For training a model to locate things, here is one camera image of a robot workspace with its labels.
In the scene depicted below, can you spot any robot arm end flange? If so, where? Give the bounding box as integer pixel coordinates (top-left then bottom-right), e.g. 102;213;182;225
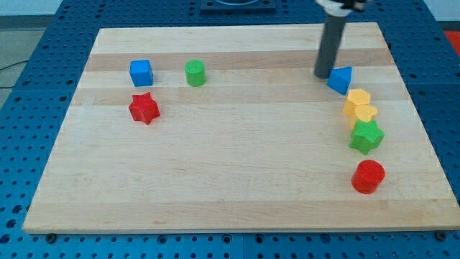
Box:
316;0;373;17

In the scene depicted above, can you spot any wooden board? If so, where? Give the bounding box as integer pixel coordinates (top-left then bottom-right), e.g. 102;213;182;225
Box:
23;22;459;234

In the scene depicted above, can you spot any green cylinder block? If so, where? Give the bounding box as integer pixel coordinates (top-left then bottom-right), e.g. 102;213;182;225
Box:
185;60;206;87

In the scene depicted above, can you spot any red star block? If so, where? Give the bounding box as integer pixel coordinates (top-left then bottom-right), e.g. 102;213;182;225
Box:
129;92;161;125

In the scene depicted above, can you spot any blue cube block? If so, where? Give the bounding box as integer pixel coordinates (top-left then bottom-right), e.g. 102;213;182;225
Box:
129;60;154;87

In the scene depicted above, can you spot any blue triangle block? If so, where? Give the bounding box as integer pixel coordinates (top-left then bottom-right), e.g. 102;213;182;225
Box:
326;66;353;96

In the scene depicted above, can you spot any yellow hexagon block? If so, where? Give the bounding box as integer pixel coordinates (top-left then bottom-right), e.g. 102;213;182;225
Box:
343;88;371;117

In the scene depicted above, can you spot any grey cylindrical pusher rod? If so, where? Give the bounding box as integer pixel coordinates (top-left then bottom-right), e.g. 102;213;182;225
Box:
314;14;346;79

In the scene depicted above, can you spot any green star block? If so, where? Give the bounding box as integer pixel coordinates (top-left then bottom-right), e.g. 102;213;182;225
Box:
349;120;385;155

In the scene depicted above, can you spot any yellow heart block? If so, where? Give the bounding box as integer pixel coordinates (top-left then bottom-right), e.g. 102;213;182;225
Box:
350;104;378;129

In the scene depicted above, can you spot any red cylinder block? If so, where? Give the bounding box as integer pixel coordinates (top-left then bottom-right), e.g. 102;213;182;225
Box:
351;160;385;194

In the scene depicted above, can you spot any black cable on floor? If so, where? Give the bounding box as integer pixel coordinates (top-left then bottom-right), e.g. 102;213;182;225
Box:
0;60;29;90

